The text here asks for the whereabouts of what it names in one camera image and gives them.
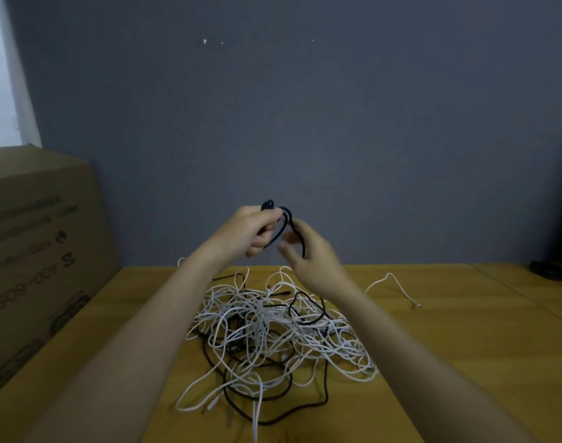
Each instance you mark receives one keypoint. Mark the person's right hand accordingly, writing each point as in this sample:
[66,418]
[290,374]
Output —
[318,263]

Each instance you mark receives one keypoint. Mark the person's left hand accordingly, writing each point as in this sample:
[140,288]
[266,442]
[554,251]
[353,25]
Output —
[244,233]

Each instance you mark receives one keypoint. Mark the person's left forearm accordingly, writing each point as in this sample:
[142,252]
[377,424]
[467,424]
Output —
[124,364]

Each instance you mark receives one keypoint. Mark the person's right forearm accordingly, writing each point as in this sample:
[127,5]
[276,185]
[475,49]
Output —
[429,373]

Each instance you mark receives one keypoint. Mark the plain brown cardboard box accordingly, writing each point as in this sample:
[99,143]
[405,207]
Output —
[37,253]

